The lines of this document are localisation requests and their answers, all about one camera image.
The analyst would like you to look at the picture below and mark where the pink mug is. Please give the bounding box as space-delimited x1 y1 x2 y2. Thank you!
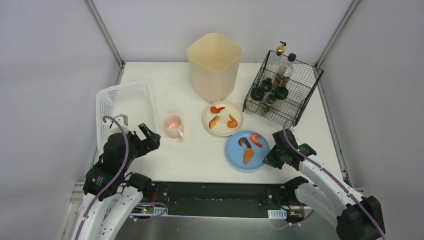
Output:
163 114 184 139

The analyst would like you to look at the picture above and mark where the white plastic basket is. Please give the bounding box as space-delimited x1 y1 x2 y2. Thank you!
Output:
95 80 158 153

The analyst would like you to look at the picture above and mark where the blue plate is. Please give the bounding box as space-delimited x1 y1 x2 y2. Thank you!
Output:
225 130 271 172

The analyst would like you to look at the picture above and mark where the small dark spice jar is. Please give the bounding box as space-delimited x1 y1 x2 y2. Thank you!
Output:
262 94 277 113

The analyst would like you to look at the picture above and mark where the black lid jar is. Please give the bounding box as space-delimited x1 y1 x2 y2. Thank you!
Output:
260 77 273 93
250 87 265 107
273 86 289 100

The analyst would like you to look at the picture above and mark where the beige plate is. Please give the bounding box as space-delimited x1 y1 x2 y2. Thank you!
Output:
202 101 244 137

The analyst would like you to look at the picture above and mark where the soy sauce bottle red label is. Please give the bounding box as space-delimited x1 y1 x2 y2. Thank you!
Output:
273 53 297 88

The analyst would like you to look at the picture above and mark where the clear glass bottle gold cap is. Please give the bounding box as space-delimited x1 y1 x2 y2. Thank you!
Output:
269 41 287 73

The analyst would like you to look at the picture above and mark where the beige plastic bin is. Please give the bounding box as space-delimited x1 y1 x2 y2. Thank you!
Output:
186 32 242 103

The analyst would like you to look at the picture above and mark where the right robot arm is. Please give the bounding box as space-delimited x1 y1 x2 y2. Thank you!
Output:
263 129 387 240

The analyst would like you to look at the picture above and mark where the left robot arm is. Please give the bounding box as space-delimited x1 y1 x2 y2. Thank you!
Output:
71 123 161 240

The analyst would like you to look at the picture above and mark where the orange fried food piece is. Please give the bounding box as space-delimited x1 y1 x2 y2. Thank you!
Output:
243 148 255 164

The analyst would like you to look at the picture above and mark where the red shrimp toy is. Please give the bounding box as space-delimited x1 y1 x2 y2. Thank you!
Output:
249 133 263 148

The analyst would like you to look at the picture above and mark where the dark curved food piece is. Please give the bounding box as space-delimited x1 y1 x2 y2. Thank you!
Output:
238 137 252 149

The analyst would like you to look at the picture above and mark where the orange curved food piece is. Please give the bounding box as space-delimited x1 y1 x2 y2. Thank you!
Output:
227 114 239 129

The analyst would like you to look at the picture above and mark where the orange dark food piece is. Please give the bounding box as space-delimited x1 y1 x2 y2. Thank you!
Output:
208 115 221 129

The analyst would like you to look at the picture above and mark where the orange food piece top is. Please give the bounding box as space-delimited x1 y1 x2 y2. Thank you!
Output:
210 106 226 114

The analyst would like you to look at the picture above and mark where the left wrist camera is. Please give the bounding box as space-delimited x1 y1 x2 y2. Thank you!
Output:
102 114 132 134

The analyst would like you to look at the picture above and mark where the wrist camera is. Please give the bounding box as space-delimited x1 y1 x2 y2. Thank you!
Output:
289 122 297 132
102 114 132 134

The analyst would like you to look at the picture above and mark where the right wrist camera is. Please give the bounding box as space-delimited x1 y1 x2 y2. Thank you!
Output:
289 122 297 132

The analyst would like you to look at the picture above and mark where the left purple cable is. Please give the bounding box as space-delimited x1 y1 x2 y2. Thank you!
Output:
74 115 130 240

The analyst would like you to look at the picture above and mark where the black wire basket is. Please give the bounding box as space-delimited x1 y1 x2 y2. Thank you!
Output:
242 50 324 125

